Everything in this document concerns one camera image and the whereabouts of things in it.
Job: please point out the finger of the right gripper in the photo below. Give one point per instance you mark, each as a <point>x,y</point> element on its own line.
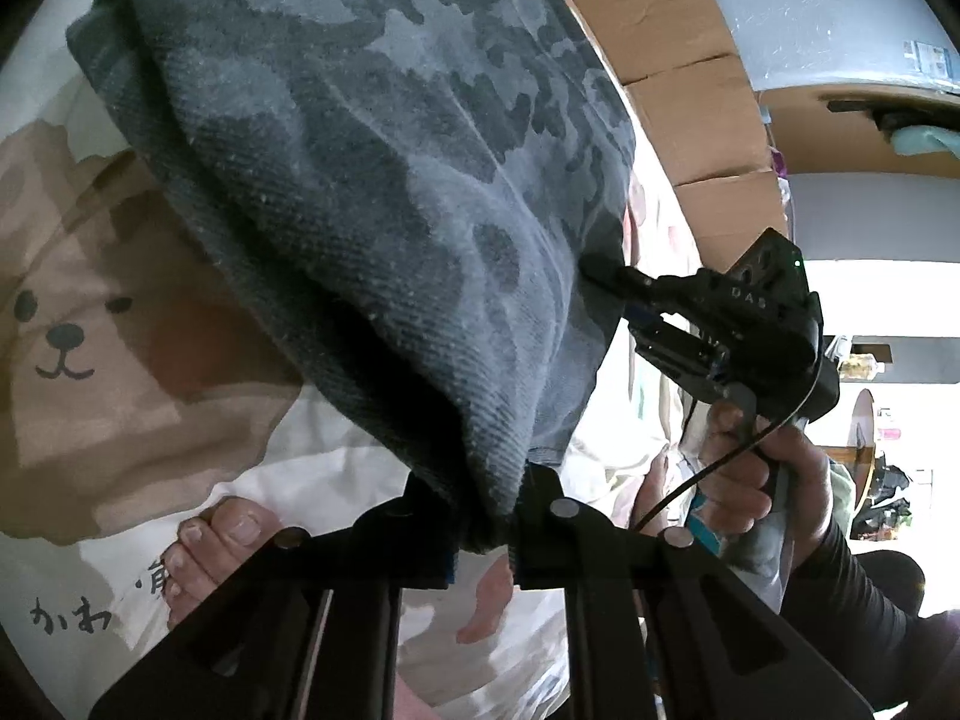
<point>620,281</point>

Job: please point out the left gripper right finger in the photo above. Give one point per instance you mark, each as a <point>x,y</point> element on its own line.
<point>658,627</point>

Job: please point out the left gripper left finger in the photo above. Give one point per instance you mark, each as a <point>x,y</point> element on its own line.
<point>307,628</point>

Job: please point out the grey camouflage garment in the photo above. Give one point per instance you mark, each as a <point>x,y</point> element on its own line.
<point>401,192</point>

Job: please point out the person right forearm black sleeve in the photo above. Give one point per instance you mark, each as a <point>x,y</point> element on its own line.
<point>891,658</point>

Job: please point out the person left hand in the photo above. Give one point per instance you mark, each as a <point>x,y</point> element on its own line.
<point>209,548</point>

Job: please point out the person right hand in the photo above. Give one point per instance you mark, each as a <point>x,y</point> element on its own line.
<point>734,498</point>

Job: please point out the wooden round table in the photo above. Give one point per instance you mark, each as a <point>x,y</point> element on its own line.
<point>857,453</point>

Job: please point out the brown cardboard box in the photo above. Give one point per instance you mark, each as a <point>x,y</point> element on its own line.
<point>779,114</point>

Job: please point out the white bear print bedsheet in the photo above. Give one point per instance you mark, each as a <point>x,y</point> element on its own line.
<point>135,392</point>

